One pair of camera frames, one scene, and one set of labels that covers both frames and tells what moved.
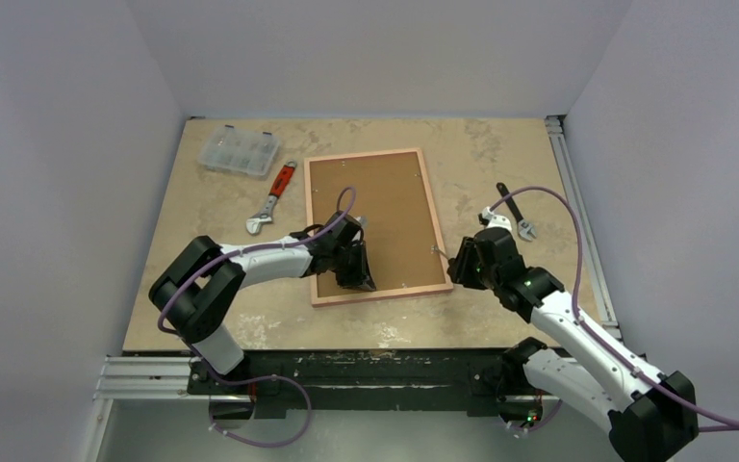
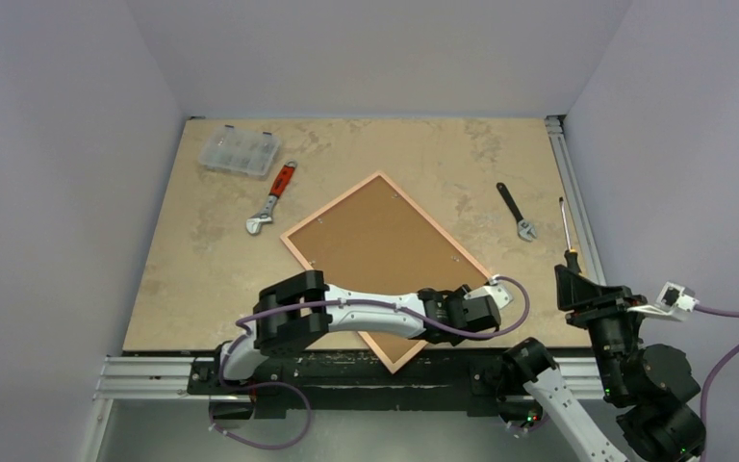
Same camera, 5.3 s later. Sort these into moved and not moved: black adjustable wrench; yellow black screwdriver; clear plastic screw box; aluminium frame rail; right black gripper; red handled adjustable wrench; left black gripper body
Moved: left black gripper body; yellow black screwdriver; right black gripper
Not moved: aluminium frame rail; black adjustable wrench; red handled adjustable wrench; clear plastic screw box
